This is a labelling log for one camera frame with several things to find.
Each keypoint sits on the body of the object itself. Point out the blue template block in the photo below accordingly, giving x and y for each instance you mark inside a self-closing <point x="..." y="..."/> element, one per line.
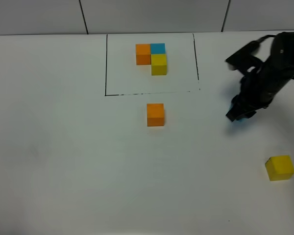
<point x="157" y="48"/>

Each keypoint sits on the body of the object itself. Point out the orange template block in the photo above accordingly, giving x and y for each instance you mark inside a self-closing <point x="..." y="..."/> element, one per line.
<point x="143" y="54"/>

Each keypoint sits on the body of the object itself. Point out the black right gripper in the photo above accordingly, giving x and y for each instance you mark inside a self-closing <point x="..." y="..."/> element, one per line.
<point x="260" y="86"/>

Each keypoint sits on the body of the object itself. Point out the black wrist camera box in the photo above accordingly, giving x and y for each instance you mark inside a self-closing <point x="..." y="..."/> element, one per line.
<point x="243" y="59"/>

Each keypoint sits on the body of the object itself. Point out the yellow template block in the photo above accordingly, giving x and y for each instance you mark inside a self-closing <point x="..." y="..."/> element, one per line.
<point x="158" y="64"/>

